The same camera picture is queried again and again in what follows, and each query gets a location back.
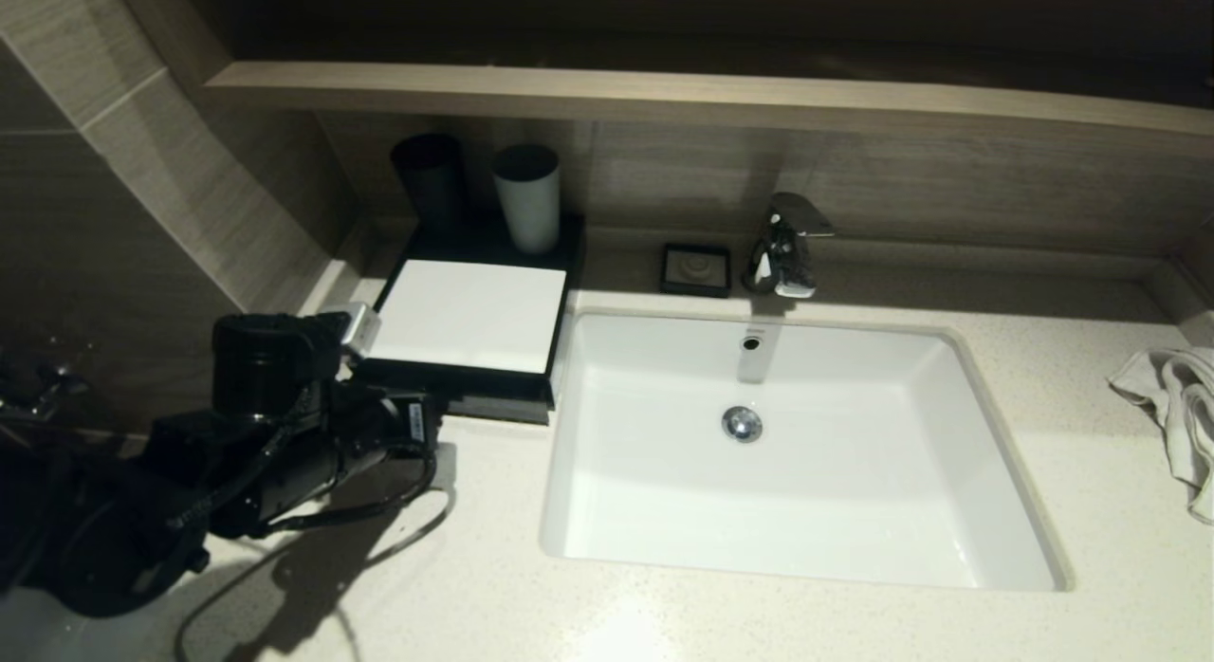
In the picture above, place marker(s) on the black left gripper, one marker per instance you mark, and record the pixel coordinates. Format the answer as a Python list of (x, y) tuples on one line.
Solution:
[(410, 425)]

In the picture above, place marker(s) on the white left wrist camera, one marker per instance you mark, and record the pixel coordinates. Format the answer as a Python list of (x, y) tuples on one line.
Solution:
[(353, 328)]

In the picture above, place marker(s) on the white towel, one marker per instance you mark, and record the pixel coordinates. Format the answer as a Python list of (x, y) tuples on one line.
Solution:
[(1186, 406)]

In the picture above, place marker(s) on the light wooden shelf ledge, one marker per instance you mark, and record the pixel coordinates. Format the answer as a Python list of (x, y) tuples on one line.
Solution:
[(664, 93)]

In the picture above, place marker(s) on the black plastic cup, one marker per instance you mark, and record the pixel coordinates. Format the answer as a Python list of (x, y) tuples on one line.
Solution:
[(429, 193)]

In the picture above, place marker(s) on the chrome faucet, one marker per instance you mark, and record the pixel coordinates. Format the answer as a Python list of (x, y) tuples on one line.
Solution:
[(782, 254)]

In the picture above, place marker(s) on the white ceramic sink basin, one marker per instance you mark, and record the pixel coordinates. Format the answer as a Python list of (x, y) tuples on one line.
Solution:
[(806, 510)]

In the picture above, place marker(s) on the grey cup with dark rim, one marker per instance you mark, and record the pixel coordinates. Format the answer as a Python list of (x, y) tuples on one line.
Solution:
[(529, 210)]

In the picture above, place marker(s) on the chrome drain stopper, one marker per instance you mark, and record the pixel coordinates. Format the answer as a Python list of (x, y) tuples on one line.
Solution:
[(742, 425)]

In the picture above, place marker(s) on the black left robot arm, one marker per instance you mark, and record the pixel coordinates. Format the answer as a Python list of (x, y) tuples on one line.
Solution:
[(266, 368)]

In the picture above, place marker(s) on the chrome wall valve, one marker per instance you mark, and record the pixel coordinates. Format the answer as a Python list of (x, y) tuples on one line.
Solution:
[(33, 387)]

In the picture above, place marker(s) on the black amenity box with drawer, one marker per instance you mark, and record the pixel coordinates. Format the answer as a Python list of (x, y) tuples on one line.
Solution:
[(474, 316)]

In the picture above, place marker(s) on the black square soap dish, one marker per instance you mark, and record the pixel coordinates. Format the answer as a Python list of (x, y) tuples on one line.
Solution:
[(695, 269)]

